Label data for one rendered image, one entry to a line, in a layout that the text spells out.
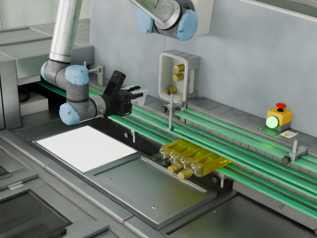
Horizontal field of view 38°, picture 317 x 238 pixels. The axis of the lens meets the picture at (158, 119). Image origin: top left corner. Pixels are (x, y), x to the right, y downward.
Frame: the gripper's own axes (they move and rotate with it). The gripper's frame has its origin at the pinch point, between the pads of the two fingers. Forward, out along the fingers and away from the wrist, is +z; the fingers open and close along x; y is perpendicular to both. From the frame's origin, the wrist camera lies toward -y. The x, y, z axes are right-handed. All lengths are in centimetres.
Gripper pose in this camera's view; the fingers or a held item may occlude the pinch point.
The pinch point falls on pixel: (143, 88)
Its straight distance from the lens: 174.7
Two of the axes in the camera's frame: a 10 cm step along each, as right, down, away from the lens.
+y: -0.3, 9.2, 3.9
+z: 7.2, -2.5, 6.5
